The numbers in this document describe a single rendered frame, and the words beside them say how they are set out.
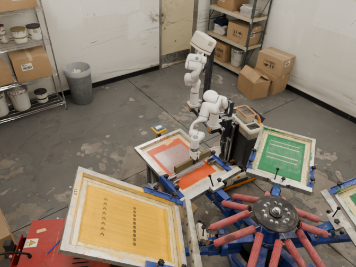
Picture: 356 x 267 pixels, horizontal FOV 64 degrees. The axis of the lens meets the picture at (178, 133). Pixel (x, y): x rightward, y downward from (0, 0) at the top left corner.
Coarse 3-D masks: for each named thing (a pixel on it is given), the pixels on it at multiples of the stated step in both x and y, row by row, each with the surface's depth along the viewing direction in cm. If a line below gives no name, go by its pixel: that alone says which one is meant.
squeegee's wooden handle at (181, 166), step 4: (204, 152) 265; (208, 152) 266; (200, 156) 262; (204, 156) 266; (208, 156) 270; (188, 160) 256; (192, 160) 257; (200, 160) 265; (180, 164) 251; (184, 164) 253; (188, 164) 257; (192, 164) 261; (176, 168) 249; (180, 168) 252; (176, 172) 252
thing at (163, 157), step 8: (152, 152) 290; (160, 152) 290; (168, 152) 290; (160, 160) 281; (168, 160) 281; (176, 160) 282; (168, 168) 272; (184, 176) 265; (192, 176) 265; (184, 184) 257; (192, 184) 258
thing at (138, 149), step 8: (168, 136) 307; (184, 136) 308; (144, 144) 293; (152, 144) 297; (136, 152) 288; (144, 160) 278; (152, 168) 269; (216, 176) 262; (200, 184) 253; (184, 192) 246
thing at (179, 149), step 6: (174, 144) 301; (180, 144) 301; (174, 150) 293; (180, 150) 293; (186, 150) 293; (180, 156) 286; (186, 156) 286; (204, 162) 281; (198, 168) 274; (204, 168) 274; (210, 168) 274; (198, 174) 268; (204, 174) 268
